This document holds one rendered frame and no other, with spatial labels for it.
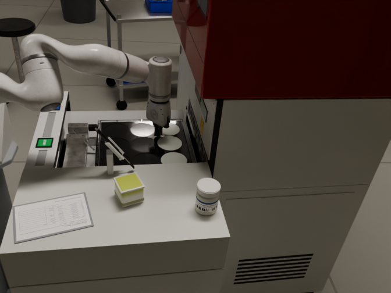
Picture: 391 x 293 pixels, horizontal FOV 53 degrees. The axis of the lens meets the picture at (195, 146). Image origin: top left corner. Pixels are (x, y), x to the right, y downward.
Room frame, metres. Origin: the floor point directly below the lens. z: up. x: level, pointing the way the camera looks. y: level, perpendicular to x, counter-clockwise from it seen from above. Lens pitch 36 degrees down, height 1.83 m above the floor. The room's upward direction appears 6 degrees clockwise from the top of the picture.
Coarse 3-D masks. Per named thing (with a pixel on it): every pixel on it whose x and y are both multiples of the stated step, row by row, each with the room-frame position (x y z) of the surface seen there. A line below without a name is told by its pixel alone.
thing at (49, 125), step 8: (64, 96) 1.49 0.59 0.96; (64, 104) 1.42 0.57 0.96; (40, 112) 1.34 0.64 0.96; (48, 112) 1.35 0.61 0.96; (56, 112) 1.35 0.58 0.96; (40, 120) 1.28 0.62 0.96; (48, 120) 1.29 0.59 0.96; (56, 120) 1.29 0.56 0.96; (40, 128) 1.23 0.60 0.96; (48, 128) 1.24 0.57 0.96; (56, 128) 1.24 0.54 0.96; (40, 136) 1.18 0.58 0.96; (48, 136) 1.19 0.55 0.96; (56, 136) 1.19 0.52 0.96; (32, 144) 1.12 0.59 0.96; (56, 144) 1.14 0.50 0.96; (32, 152) 1.08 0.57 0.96; (40, 152) 1.09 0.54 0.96; (48, 152) 1.09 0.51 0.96; (32, 160) 1.03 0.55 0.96; (40, 160) 1.04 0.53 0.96; (48, 160) 1.04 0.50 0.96; (24, 168) 0.99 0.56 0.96; (32, 168) 0.99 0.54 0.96; (40, 168) 1.00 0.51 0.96
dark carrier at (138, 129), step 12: (108, 132) 1.34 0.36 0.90; (120, 132) 1.35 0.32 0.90; (132, 132) 1.36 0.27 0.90; (144, 132) 1.36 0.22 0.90; (180, 132) 1.39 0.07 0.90; (120, 144) 1.26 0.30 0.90; (132, 144) 1.27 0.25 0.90; (144, 144) 1.28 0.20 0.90; (156, 144) 1.29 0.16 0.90; (132, 156) 1.19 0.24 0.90; (144, 156) 1.20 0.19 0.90; (156, 156) 1.21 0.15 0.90
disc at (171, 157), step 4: (172, 152) 1.24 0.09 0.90; (176, 152) 1.24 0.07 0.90; (164, 156) 1.21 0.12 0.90; (168, 156) 1.21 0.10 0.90; (172, 156) 1.22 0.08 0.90; (176, 156) 1.22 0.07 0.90; (180, 156) 1.22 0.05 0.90; (184, 156) 1.22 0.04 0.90; (164, 160) 1.18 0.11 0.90; (168, 160) 1.19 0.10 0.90; (172, 160) 1.19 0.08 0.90; (176, 160) 1.19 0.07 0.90; (180, 160) 1.19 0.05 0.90; (184, 160) 1.20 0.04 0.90
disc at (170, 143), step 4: (164, 136) 1.35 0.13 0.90; (168, 136) 1.35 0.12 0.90; (172, 136) 1.35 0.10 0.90; (160, 140) 1.31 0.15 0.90; (164, 140) 1.32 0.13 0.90; (168, 140) 1.32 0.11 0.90; (172, 140) 1.32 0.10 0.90; (176, 140) 1.33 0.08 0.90; (180, 140) 1.33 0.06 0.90; (160, 144) 1.29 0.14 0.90; (164, 144) 1.29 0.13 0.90; (168, 144) 1.29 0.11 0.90; (172, 144) 1.30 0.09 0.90; (176, 144) 1.30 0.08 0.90; (180, 144) 1.30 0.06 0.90; (164, 148) 1.26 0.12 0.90; (168, 148) 1.27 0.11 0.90; (172, 148) 1.27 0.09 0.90; (176, 148) 1.27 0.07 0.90
